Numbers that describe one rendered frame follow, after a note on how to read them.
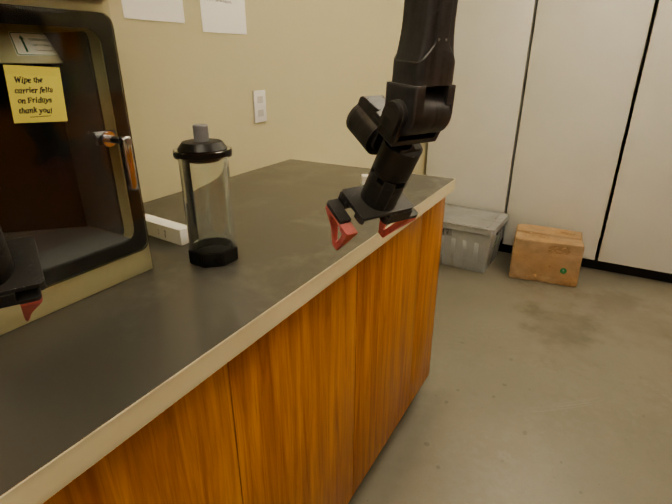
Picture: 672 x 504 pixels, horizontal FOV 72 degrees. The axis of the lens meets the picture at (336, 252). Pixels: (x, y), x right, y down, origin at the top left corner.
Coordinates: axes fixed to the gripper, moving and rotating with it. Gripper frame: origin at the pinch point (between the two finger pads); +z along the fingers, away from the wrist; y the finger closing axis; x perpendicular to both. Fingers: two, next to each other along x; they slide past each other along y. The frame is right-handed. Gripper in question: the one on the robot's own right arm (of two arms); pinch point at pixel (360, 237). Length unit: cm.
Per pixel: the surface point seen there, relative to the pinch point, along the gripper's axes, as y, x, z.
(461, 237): -185, -75, 138
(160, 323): 32.0, -3.0, 13.4
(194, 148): 18.0, -29.2, 1.6
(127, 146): 29.6, -27.6, -1.6
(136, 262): 30.6, -22.1, 21.3
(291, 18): -55, -124, 22
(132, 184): 30.0, -24.5, 3.7
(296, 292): 8.8, -0.8, 12.9
